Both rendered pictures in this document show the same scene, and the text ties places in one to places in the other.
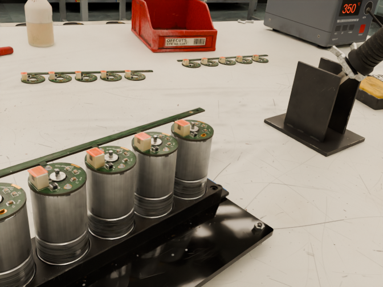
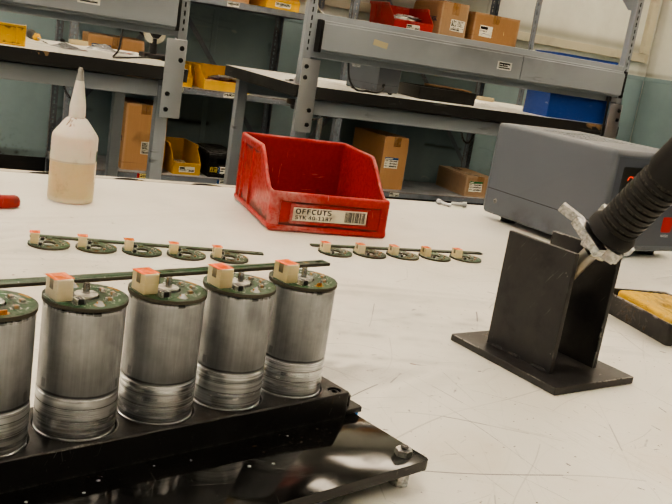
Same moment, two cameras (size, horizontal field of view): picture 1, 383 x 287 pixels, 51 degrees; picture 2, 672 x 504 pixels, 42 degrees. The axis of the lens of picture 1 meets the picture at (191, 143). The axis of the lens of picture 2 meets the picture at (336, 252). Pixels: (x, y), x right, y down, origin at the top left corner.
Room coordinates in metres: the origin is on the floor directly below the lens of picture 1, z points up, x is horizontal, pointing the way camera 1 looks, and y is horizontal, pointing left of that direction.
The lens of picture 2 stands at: (-0.10, -0.03, 0.90)
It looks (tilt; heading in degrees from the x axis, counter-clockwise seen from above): 13 degrees down; 4
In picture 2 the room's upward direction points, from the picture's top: 9 degrees clockwise
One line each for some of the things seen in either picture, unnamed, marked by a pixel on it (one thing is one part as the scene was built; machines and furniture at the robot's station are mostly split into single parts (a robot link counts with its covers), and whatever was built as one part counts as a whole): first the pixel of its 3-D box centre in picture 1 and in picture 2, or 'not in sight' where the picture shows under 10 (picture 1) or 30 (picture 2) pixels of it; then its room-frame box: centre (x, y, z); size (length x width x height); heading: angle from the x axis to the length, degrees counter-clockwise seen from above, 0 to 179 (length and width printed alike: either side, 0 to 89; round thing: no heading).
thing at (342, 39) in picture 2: not in sight; (482, 64); (3.09, -0.22, 0.90); 1.30 x 0.06 x 0.12; 121
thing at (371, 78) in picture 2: not in sight; (373, 77); (3.04, 0.15, 0.80); 0.15 x 0.12 x 0.10; 51
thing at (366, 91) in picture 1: (372, 90); (666, 315); (0.47, -0.21, 0.76); 0.07 x 0.05 x 0.02; 23
